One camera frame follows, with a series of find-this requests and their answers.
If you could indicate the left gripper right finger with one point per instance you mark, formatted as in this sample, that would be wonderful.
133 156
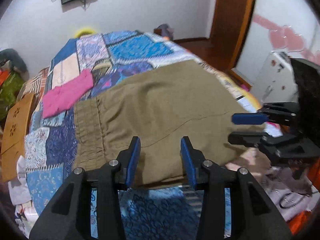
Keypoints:
253 214

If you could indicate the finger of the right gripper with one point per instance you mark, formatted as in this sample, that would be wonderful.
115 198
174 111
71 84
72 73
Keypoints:
249 118
246 138

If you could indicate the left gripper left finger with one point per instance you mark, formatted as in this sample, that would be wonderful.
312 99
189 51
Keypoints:
68 213

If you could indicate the olive green pants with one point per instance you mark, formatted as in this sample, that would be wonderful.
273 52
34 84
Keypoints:
160 107

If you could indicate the patchwork blue bedspread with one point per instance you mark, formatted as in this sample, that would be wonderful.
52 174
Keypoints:
104 89

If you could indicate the wooden lap table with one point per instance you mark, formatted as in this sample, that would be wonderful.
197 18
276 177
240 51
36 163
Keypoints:
15 129

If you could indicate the wooden sliding wardrobe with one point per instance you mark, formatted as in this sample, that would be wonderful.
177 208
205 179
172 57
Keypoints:
291 26

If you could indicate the blue grey backpack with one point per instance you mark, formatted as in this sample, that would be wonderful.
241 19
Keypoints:
164 30

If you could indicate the pink folded garment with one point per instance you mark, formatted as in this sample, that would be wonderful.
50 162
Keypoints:
63 97

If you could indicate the green storage bag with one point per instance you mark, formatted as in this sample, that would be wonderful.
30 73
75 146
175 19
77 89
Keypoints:
10 89

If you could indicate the yellow curved bed footboard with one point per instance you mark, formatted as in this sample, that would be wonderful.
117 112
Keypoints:
84 31

